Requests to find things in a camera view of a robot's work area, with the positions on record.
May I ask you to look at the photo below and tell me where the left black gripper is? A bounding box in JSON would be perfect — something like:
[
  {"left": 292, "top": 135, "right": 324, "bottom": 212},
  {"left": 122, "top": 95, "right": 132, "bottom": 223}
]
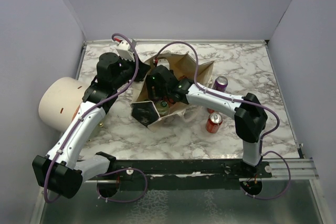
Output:
[{"left": 112, "top": 51, "right": 151, "bottom": 90}]

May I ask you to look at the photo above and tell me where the clear glass bottle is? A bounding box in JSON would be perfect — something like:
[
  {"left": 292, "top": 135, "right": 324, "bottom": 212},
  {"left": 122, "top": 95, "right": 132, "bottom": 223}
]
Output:
[{"left": 155, "top": 100, "right": 170, "bottom": 116}]

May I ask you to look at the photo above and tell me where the beige canvas tote bag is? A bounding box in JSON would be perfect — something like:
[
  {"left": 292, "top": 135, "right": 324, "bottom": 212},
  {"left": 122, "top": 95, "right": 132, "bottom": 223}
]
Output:
[{"left": 131, "top": 53, "right": 214, "bottom": 132}]

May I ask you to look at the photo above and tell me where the purple fanta can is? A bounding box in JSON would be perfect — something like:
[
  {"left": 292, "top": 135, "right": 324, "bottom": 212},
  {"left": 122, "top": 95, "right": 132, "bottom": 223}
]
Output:
[{"left": 213, "top": 76, "right": 228, "bottom": 92}]

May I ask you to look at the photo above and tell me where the red cola can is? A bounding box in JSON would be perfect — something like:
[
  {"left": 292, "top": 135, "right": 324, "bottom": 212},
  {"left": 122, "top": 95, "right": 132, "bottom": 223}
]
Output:
[{"left": 205, "top": 112, "right": 223, "bottom": 134}]

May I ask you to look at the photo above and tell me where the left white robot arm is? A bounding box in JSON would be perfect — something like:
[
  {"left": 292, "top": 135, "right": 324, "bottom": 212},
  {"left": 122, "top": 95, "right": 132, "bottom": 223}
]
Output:
[{"left": 32, "top": 52, "right": 150, "bottom": 199}]

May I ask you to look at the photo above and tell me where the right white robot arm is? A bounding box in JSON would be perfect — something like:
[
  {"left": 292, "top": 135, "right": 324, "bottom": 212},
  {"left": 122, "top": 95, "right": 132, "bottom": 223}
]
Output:
[{"left": 145, "top": 65, "right": 268, "bottom": 177}]

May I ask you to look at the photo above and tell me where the cream cylindrical container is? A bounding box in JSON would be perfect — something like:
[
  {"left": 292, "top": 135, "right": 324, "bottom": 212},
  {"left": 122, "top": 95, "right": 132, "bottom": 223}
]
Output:
[{"left": 38, "top": 77, "right": 89, "bottom": 133}]

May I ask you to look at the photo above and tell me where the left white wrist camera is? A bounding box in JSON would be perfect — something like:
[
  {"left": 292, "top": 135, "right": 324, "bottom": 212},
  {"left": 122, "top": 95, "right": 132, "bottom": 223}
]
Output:
[{"left": 116, "top": 39, "right": 137, "bottom": 62}]

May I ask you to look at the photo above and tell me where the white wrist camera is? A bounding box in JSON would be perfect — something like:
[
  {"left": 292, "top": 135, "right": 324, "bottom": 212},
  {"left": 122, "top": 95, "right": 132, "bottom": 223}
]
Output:
[
  {"left": 116, "top": 39, "right": 137, "bottom": 62},
  {"left": 153, "top": 58, "right": 170, "bottom": 70}
]

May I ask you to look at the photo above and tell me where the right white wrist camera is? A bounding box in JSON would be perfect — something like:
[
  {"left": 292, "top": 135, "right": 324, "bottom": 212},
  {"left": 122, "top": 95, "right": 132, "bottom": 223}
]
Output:
[{"left": 153, "top": 58, "right": 170, "bottom": 70}]

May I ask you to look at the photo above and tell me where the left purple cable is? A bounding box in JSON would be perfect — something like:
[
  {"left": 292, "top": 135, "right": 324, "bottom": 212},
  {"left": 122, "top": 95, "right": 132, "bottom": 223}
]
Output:
[{"left": 43, "top": 33, "right": 148, "bottom": 204}]

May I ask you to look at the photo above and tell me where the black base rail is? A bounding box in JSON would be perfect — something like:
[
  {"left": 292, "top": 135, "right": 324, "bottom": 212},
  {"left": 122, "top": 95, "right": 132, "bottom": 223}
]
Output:
[{"left": 109, "top": 159, "right": 271, "bottom": 190}]

